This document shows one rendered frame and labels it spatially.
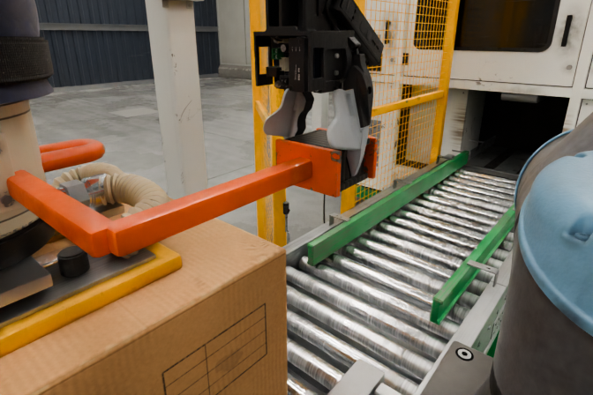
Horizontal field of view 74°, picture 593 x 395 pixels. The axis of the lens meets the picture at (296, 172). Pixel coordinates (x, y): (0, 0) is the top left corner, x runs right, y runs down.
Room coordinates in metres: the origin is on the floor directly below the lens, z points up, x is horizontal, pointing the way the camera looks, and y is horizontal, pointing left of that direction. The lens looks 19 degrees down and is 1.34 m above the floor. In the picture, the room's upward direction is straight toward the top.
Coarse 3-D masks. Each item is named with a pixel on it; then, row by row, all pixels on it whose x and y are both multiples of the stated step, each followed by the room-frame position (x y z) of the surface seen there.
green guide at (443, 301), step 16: (512, 208) 1.53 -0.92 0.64; (496, 224) 1.38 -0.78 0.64; (512, 224) 1.51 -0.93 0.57; (496, 240) 1.33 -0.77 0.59; (480, 256) 1.15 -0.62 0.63; (464, 272) 1.05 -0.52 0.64; (496, 272) 1.04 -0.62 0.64; (448, 288) 0.96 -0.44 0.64; (464, 288) 1.06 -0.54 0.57; (432, 304) 0.92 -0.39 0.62; (448, 304) 0.97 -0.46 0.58; (432, 320) 0.92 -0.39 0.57
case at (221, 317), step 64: (192, 256) 0.43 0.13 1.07; (256, 256) 0.43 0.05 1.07; (128, 320) 0.31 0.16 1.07; (192, 320) 0.34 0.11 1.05; (256, 320) 0.41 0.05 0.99; (0, 384) 0.24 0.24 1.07; (64, 384) 0.25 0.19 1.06; (128, 384) 0.28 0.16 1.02; (192, 384) 0.33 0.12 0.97; (256, 384) 0.40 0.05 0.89
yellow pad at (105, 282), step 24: (72, 264) 0.35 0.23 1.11; (96, 264) 0.38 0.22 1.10; (120, 264) 0.38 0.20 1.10; (144, 264) 0.39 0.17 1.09; (168, 264) 0.39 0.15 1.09; (48, 288) 0.33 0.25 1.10; (72, 288) 0.33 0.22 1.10; (96, 288) 0.34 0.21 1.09; (120, 288) 0.35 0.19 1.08; (0, 312) 0.30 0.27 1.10; (24, 312) 0.30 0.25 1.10; (48, 312) 0.30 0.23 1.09; (72, 312) 0.31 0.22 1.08; (0, 336) 0.27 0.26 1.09; (24, 336) 0.28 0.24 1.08
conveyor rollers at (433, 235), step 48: (432, 192) 1.95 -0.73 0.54; (480, 192) 1.96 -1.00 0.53; (384, 240) 1.44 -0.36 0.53; (432, 240) 1.41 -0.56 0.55; (480, 240) 1.45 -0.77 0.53; (288, 288) 1.09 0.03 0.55; (384, 288) 1.14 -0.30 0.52; (432, 288) 1.12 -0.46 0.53; (480, 288) 1.10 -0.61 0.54; (384, 336) 0.88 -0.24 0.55; (432, 336) 0.87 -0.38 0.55; (288, 384) 0.72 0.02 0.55
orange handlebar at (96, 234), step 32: (64, 160) 0.43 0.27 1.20; (288, 160) 0.40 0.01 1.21; (32, 192) 0.30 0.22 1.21; (224, 192) 0.31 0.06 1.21; (256, 192) 0.33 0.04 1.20; (64, 224) 0.26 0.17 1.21; (96, 224) 0.24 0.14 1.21; (128, 224) 0.24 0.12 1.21; (160, 224) 0.26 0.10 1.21; (192, 224) 0.28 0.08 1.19; (96, 256) 0.23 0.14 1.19
